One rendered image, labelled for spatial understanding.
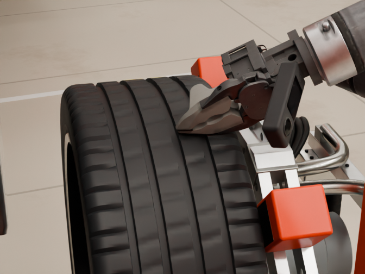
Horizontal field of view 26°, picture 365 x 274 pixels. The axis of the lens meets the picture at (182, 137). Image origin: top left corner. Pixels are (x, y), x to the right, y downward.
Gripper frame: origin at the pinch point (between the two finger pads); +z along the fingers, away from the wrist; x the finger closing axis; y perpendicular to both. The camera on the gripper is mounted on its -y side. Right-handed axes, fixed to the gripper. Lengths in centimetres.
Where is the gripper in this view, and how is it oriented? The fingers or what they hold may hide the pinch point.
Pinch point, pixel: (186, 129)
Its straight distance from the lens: 111.3
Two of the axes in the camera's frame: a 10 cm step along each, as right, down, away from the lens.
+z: -9.0, 4.1, 1.6
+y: -2.1, -7.1, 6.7
